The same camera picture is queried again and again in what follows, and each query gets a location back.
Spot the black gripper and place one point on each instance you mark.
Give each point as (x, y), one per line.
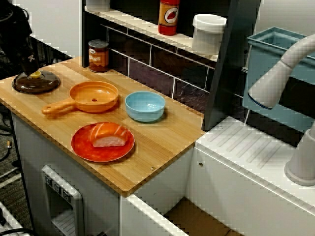
(25, 48)

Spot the brown lid yellow knob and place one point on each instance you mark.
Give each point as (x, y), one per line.
(44, 84)

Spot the orange toy frying pan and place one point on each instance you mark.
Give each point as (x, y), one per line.
(93, 98)

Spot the salmon sushi toy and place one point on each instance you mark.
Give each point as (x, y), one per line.
(110, 136)

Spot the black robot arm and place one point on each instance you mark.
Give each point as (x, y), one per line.
(19, 32)

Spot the brown beans can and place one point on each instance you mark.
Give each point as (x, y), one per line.
(98, 59)

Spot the white cup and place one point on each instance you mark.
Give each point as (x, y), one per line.
(98, 5)

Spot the red plate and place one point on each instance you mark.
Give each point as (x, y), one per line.
(98, 153)

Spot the light blue bowl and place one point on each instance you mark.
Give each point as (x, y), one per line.
(145, 108)

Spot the tiled backsplash shelf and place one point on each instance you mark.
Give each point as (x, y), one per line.
(157, 66)

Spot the red tomato sauce bottle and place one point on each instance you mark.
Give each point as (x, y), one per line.
(169, 19)

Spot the white toy kitchen cabinet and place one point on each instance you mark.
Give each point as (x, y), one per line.
(103, 196)

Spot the small brass screw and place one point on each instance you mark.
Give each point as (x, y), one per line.
(153, 168)

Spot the white lidded container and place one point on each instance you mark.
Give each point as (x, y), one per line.
(209, 34)

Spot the dark grey upright panel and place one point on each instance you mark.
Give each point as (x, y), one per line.
(229, 61)

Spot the brown cardboard sheet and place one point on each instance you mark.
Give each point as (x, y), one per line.
(197, 218)

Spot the teal plastic bin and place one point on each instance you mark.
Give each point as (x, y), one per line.
(261, 56)

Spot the white sink unit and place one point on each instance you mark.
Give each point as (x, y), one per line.
(233, 177)

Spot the grey toy faucet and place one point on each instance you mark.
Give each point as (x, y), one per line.
(275, 73)

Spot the black shelf post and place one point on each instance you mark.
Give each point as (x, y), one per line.
(85, 37)

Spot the aluminium frame rail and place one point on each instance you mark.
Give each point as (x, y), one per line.
(7, 218)

